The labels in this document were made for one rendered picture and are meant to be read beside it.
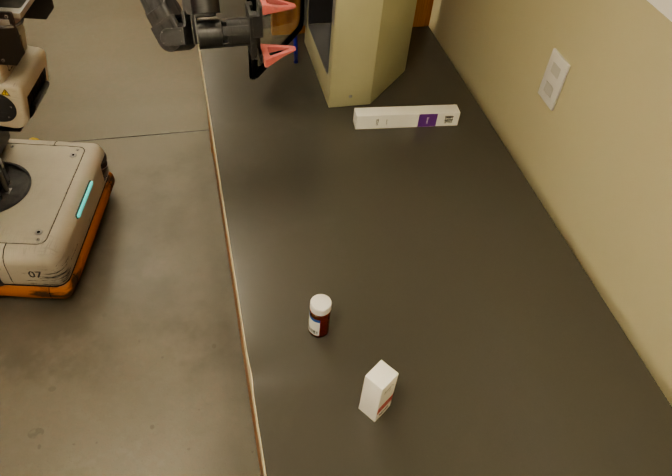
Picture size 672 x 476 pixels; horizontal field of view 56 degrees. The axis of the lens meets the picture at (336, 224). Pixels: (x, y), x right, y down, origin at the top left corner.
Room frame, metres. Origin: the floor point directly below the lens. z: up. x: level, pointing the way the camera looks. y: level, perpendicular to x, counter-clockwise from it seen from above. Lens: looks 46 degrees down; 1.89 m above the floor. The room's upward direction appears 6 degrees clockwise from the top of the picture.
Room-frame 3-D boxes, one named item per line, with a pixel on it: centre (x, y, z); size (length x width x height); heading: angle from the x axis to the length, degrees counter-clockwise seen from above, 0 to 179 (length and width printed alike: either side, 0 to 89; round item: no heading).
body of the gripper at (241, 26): (1.17, 0.24, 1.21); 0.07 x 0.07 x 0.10; 18
